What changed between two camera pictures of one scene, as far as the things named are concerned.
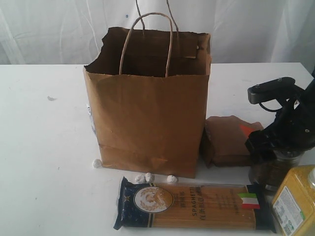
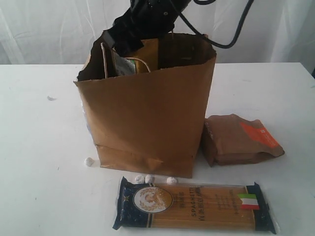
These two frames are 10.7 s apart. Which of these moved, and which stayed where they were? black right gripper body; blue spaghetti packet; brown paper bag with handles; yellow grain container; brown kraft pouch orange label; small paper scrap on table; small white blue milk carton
Moved: yellow grain container; small white blue milk carton; black right gripper body
Stayed: brown paper bag with handles; blue spaghetti packet; brown kraft pouch orange label; small paper scrap on table
